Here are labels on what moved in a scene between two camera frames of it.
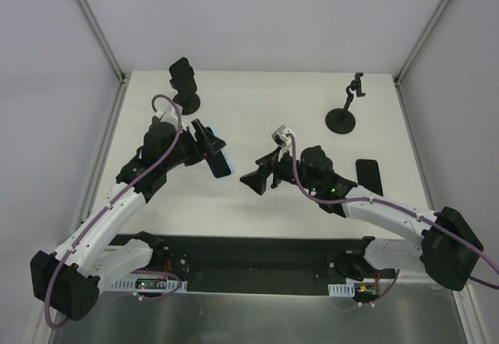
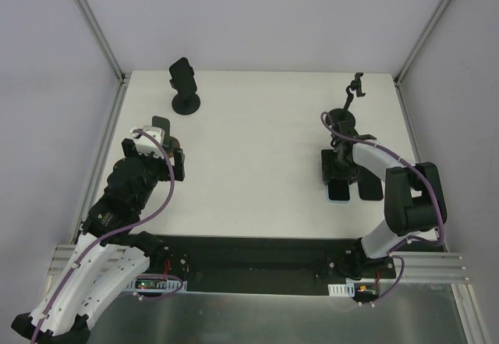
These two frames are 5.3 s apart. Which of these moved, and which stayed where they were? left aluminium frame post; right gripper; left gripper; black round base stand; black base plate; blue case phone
Moved: right gripper; left gripper; blue case phone
Stayed: black base plate; black round base stand; left aluminium frame post
